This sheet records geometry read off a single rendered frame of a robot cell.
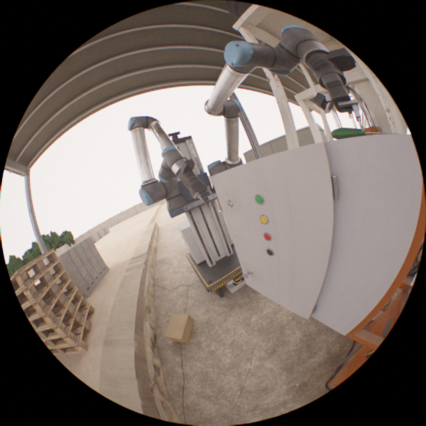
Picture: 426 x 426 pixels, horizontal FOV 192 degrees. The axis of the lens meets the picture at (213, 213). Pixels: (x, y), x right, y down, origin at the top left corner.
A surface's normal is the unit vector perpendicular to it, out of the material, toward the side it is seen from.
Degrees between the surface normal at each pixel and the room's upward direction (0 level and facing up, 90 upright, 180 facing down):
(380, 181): 90
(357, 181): 90
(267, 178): 90
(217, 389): 0
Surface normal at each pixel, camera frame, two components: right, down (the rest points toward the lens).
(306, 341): -0.33, -0.91
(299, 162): -0.81, 0.41
